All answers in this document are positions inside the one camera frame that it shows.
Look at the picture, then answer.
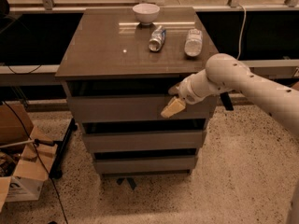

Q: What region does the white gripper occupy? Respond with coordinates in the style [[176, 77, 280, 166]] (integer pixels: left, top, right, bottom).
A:
[[161, 76, 204, 118]]

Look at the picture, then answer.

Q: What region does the grey top drawer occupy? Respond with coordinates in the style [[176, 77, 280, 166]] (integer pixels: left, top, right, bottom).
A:
[[67, 96, 217, 123]]

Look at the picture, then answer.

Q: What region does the grey drawer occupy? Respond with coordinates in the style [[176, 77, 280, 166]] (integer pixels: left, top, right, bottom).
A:
[[93, 156, 197, 174], [83, 131, 206, 153], [67, 96, 217, 123]]

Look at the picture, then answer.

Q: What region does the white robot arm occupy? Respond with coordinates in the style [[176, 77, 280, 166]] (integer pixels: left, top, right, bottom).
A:
[[165, 53, 299, 224]]

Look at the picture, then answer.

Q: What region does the grey middle drawer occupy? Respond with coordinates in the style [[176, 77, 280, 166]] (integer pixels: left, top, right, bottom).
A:
[[83, 131, 206, 153]]

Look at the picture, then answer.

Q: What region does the grey drawer cabinet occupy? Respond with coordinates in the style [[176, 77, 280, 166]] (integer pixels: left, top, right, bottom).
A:
[[56, 7, 217, 176]]

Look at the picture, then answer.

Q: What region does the grey bottom drawer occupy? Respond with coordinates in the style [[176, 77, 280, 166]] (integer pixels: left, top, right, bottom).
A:
[[93, 156, 197, 174]]

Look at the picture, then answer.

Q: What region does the open cardboard box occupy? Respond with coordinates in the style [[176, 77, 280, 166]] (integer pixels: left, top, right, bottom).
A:
[[0, 105, 58, 210]]

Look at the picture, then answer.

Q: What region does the white plastic bottle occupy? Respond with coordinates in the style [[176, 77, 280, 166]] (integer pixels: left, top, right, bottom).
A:
[[184, 29, 203, 57]]

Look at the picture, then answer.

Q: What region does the crushed silver blue can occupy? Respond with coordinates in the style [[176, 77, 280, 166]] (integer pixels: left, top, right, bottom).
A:
[[149, 25, 166, 52]]

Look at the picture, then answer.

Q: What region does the white ceramic bowl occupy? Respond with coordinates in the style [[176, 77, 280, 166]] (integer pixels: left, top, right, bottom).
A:
[[133, 3, 160, 25]]

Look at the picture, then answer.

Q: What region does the black stand base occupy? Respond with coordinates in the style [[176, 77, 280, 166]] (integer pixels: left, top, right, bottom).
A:
[[50, 119, 78, 179]]

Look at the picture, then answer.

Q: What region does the white hanging cable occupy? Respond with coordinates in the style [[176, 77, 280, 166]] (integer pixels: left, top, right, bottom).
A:
[[236, 3, 248, 61]]

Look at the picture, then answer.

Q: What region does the black floor cable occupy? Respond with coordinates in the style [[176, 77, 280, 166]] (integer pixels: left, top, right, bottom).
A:
[[1, 100, 70, 224]]

